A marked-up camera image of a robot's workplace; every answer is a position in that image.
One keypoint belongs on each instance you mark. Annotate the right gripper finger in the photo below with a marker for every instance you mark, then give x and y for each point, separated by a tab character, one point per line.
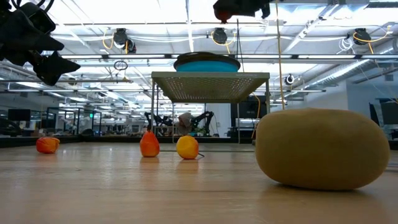
224	5

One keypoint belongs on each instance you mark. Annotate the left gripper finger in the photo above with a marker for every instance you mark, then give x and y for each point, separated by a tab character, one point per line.
49	77
56	64

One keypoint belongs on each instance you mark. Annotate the small round red-orange fruit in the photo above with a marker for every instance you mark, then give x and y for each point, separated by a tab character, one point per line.
47	145

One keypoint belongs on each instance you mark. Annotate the small red-orange pear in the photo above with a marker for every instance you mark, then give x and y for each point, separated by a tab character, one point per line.
149	144

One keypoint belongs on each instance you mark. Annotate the small yellow-orange fruit with stem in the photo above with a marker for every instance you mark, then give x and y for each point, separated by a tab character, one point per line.
187	147

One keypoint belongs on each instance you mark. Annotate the black background robot arm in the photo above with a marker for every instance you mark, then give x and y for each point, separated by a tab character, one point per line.
203	119
158	119

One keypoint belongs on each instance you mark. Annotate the brown-green kiwi fruit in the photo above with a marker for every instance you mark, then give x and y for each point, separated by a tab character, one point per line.
321	149

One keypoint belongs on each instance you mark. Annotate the black background monitor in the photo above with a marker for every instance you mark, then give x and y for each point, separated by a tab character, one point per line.
388	112
18	115

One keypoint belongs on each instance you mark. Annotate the blue bowl with grey rim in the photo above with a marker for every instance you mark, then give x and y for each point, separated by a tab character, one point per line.
206	63

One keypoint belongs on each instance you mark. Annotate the green perforated metal shelf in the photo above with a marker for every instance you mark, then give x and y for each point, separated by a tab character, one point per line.
206	87

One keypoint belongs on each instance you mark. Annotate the black background panel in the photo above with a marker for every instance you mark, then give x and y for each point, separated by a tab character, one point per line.
248	112

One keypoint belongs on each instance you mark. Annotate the person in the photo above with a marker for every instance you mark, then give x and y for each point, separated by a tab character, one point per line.
185	123

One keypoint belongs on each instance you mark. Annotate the black metal table frame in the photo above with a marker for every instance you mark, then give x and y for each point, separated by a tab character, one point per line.
93	140

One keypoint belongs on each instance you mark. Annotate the silver ventilation duct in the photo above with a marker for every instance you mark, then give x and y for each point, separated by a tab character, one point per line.
342	73

